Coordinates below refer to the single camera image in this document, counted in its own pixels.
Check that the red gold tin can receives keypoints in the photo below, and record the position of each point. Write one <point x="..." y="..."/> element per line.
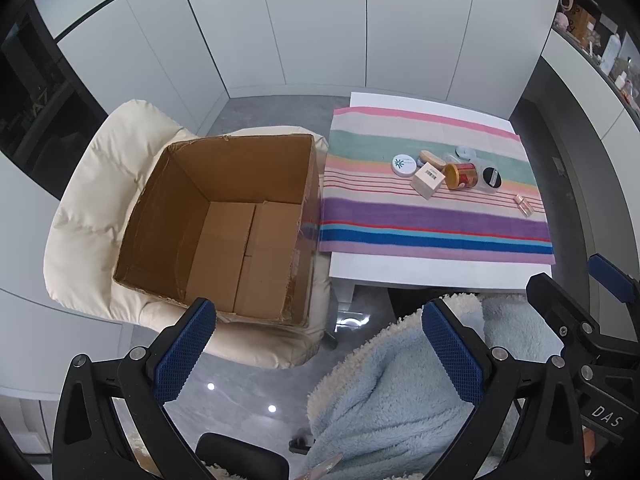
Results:
<point x="460" y="175"/>

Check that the white round cream tin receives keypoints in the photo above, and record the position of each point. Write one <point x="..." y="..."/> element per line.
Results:
<point x="404" y="165"/>

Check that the brown box on shelf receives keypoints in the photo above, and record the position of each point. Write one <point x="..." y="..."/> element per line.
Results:
<point x="580" y="23"/>

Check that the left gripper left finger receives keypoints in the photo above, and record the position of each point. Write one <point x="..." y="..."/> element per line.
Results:
<point x="89" y="442"/>

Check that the white spray bottle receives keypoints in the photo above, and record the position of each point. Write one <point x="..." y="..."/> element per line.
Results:
<point x="610" y="52"/>

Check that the striped colourful table mat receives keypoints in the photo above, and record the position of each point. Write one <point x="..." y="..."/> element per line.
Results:
<point x="367" y="209"/>

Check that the small pink glass bottle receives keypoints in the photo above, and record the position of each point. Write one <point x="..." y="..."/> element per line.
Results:
<point x="523" y="205"/>

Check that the pink plush toy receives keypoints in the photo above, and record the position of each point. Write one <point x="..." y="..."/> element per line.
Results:
<point x="561" y="22"/>

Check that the clear plastic puff case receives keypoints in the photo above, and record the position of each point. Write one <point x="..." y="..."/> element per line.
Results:
<point x="479" y="164"/>

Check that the pink square carton box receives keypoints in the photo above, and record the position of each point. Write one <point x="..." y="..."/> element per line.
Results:
<point x="427" y="180"/>

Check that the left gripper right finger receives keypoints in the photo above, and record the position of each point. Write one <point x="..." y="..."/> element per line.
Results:
<point x="547" y="441"/>

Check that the brown cardboard box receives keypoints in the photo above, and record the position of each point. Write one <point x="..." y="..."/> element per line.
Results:
<point x="232" y="219"/>

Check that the light blue fleece robe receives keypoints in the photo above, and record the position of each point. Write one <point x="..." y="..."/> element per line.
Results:
<point x="389" y="409"/>

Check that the white low table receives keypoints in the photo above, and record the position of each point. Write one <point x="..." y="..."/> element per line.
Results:
<point x="350" y="270"/>

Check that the light blue round lid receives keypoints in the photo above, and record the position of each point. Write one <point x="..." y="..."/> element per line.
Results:
<point x="466" y="153"/>

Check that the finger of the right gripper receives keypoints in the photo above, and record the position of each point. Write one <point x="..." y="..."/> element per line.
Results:
<point x="621" y="285"/>
<point x="562" y="313"/>

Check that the black glass cabinet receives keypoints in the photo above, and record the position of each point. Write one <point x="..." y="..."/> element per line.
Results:
<point x="48" y="116"/>

